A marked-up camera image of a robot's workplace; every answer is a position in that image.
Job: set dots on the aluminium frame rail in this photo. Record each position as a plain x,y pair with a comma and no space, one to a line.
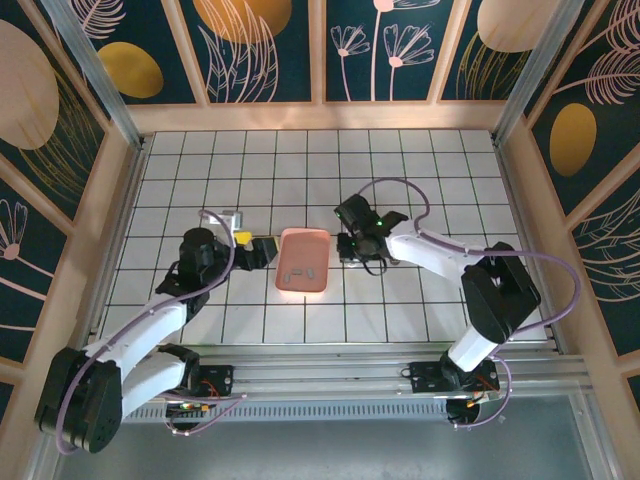
325,370

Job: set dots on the aluminium corner post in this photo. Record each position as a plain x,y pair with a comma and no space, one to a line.
537,75
99,75

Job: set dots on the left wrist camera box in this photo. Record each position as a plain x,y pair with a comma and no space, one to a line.
232,218

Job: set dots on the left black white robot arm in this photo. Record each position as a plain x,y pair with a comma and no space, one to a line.
85,400

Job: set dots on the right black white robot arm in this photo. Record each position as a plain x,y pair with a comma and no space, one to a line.
500,290

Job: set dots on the pink plastic tray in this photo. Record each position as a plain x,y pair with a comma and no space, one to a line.
302,250

